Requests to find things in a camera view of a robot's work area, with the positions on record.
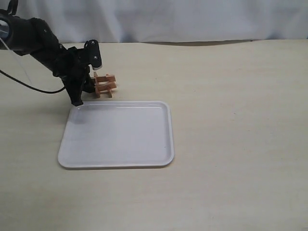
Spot notched wooden piece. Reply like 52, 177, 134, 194
93, 75, 116, 85
93, 71, 101, 98
105, 74, 115, 98
98, 82, 117, 94

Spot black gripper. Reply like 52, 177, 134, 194
52, 47, 95, 106

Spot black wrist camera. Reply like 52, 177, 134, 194
84, 39, 103, 71

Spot white backdrop cloth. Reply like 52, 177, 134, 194
0, 0, 308, 44

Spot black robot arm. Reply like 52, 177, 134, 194
0, 0, 102, 106

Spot white rectangular plastic tray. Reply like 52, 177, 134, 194
58, 101, 175, 169

